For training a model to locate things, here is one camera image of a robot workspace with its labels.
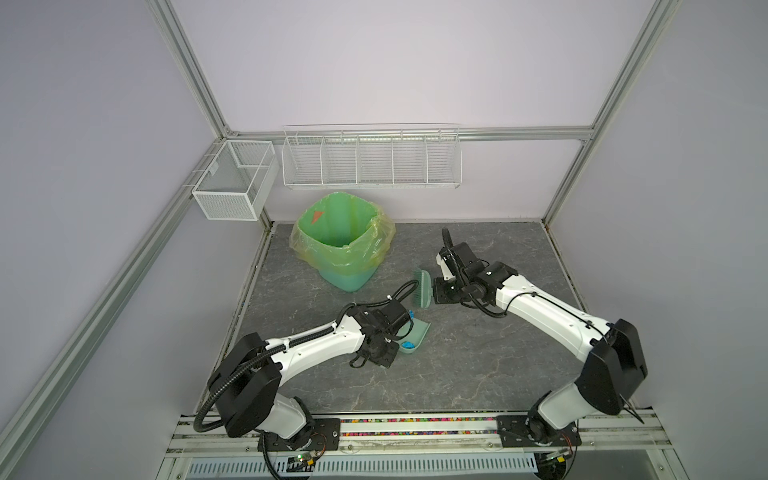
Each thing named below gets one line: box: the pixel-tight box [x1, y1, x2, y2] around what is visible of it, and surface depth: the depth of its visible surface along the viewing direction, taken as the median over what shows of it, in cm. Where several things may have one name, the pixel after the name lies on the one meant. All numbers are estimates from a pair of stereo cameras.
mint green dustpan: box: [392, 318, 432, 353], surface depth 89 cm
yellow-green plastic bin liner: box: [290, 192, 396, 275], surface depth 91 cm
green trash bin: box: [297, 191, 384, 292], surface depth 91 cm
